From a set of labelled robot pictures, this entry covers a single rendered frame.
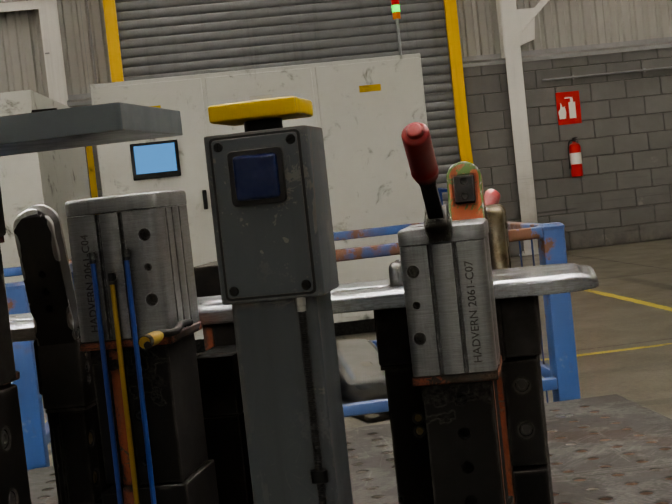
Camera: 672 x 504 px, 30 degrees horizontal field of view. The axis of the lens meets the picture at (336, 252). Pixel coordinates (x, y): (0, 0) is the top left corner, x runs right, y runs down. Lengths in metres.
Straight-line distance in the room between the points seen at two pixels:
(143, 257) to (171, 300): 0.04
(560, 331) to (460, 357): 2.21
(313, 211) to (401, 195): 8.42
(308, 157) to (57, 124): 0.16
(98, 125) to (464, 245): 0.31
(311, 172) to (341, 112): 8.37
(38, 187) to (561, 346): 6.36
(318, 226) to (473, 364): 0.21
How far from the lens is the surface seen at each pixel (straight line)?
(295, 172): 0.81
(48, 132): 0.83
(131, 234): 1.01
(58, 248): 1.10
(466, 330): 0.97
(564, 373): 3.19
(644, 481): 1.60
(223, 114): 0.83
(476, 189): 1.30
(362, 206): 9.19
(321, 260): 0.82
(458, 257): 0.96
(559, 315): 3.17
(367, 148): 9.20
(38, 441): 3.14
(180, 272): 1.05
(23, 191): 9.13
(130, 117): 0.83
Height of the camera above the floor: 1.10
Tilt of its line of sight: 3 degrees down
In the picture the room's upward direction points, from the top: 6 degrees counter-clockwise
